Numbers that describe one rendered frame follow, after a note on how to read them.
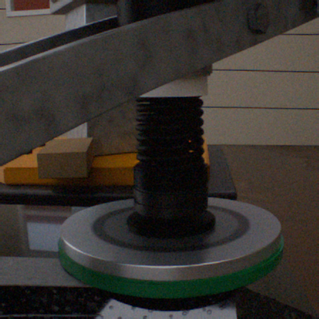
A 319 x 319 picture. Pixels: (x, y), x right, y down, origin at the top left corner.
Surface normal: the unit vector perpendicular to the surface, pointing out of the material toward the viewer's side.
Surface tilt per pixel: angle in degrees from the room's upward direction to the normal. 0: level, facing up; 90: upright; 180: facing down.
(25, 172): 90
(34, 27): 90
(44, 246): 0
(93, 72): 90
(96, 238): 0
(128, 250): 0
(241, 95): 90
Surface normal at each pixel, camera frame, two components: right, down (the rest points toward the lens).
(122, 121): 0.43, 0.15
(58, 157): 0.07, 0.18
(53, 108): 0.75, 0.11
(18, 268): -0.02, -0.98
